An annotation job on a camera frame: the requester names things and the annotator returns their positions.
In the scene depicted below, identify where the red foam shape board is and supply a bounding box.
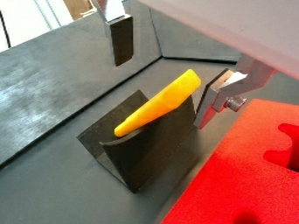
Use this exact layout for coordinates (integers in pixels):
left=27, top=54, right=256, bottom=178
left=162, top=99, right=299, bottom=224

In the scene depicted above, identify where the yellow square-circle peg object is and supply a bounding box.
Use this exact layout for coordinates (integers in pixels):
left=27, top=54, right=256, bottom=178
left=115, top=69, right=202, bottom=137

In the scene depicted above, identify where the black curved fixture block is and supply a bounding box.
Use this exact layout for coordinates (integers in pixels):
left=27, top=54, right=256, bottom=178
left=78, top=91, right=195, bottom=193

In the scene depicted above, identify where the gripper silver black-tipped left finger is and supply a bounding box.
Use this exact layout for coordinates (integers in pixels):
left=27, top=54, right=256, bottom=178
left=91, top=0, right=134, bottom=67

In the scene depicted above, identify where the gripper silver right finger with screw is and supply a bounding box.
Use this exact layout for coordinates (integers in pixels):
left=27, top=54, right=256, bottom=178
left=194, top=55, right=276, bottom=129

